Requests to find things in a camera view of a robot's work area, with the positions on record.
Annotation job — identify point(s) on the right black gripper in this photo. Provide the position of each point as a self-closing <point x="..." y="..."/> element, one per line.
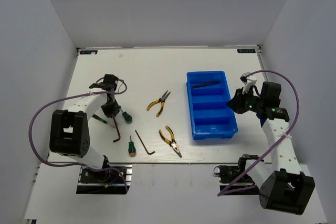
<point x="236" y="103"/>

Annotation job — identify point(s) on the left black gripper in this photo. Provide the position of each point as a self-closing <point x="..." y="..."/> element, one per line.
<point x="115" y="109"/>

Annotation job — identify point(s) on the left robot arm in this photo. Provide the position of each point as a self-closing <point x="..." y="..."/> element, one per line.
<point x="69" y="134"/>

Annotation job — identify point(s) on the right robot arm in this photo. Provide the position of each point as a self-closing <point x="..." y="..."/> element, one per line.
<point x="284" y="187"/>

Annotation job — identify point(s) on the thin green precision screwdriver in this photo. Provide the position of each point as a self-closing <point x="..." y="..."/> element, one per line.
<point x="102" y="120"/>

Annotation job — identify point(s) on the stubby green screwdriver upper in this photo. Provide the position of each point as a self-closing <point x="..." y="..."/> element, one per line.
<point x="127" y="117"/>

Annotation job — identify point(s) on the blue divided plastic bin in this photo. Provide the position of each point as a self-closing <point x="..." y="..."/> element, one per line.
<point x="209" y="115"/>

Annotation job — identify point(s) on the green orange stubby screwdriver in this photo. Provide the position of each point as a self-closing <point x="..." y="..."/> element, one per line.
<point x="131" y="148"/>

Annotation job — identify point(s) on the upper yellow black pliers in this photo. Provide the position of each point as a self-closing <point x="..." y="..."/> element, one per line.
<point x="161" y="101"/>

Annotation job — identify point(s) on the yellow black pliers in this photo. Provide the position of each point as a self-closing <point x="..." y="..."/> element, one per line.
<point x="171" y="141"/>
<point x="161" y="101"/>

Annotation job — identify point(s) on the right blue table label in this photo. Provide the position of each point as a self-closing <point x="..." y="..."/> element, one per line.
<point x="246" y="51"/>

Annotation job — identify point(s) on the blue table label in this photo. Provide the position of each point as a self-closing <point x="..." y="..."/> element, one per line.
<point x="88" y="52"/>
<point x="246" y="51"/>

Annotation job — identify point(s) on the left blue table label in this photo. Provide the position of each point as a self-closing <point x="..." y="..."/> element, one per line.
<point x="88" y="52"/>

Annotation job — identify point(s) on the lower yellow black pliers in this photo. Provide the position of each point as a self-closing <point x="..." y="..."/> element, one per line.
<point x="171" y="141"/>

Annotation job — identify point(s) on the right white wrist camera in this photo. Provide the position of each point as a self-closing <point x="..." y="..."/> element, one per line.
<point x="248" y="80"/>

